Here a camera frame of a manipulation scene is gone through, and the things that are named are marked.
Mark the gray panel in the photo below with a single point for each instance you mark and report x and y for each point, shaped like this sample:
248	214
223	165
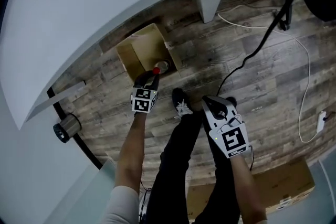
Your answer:
323	191

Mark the black lace-up shoe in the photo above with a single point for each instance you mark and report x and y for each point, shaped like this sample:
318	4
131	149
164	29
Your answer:
179	98
232	101

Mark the person's left forearm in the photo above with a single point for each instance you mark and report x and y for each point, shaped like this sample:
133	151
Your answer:
131	152

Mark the black frame strip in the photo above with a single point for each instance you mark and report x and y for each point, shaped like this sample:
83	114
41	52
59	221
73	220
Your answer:
88	153

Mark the flat cardboard carton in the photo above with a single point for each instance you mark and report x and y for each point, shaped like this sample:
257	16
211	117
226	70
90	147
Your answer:
283	181

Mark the frosted glass panel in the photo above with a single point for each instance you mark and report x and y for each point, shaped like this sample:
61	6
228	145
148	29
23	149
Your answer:
92	191

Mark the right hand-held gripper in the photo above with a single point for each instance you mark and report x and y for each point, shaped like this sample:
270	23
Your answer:
231	140

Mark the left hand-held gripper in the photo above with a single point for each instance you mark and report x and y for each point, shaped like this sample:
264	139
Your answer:
143	102

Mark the brown cardboard box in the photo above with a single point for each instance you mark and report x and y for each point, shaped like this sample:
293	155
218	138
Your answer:
147	44

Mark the person's white shirt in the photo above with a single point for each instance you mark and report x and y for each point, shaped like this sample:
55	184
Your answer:
120	207

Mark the person's right forearm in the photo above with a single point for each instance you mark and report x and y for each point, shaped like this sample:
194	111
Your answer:
244	186

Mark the plastic bottle with red cap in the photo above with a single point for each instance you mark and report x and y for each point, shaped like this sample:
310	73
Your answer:
163	66

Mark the person's black trousers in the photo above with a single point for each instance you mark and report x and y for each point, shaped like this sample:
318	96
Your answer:
178	165

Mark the white floor power strip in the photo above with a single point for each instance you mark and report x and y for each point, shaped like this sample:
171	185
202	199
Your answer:
321	123

